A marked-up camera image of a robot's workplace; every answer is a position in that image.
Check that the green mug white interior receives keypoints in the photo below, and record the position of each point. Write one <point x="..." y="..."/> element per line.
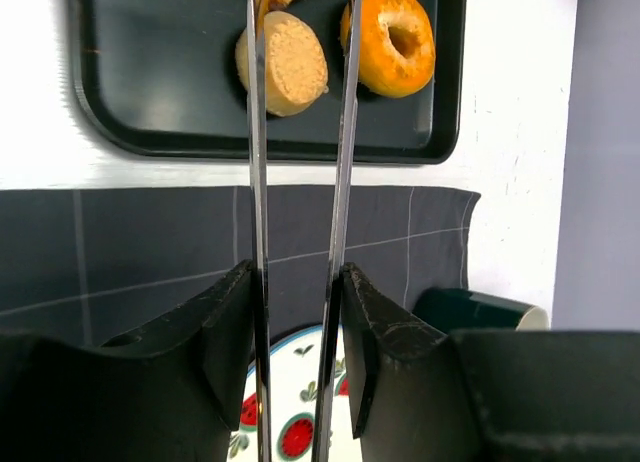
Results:
<point x="453" y="309"/>

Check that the dark checked placemat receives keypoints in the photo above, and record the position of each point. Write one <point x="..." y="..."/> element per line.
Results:
<point x="86" y="265"/>

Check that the white watermelon pattern plate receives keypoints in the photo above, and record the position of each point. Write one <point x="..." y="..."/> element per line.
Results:
<point x="294" y="389"/>

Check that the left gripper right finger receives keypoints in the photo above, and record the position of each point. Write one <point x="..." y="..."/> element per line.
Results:
<point x="417" y="394"/>

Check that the small round bun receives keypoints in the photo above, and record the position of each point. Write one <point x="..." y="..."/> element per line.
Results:
<point x="296" y="70"/>

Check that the orange bagel donut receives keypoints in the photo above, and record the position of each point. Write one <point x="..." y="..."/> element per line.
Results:
<point x="397" y="48"/>

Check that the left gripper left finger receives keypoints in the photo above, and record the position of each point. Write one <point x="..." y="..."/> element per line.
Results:
<point x="169" y="390"/>

